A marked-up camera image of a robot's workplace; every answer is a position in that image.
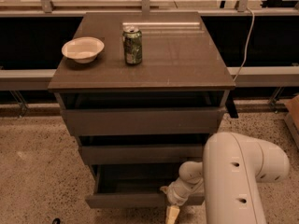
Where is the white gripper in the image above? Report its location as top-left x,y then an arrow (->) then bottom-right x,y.
160,177 -> 204,224

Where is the grey drawer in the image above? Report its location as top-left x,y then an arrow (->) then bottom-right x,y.
85,162 -> 206,210
62,107 -> 225,136
78,144 -> 204,165

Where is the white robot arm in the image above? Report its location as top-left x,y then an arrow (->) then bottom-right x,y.
161,132 -> 290,224

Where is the grey drawer cabinet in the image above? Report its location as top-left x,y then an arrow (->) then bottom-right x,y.
47,11 -> 236,173

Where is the green soda can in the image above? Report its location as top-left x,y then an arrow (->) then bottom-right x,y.
122,25 -> 142,65

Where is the white paper bowl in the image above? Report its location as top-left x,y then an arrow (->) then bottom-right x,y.
62,37 -> 105,63

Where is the white cable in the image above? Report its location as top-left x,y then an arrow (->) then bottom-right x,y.
232,7 -> 255,82

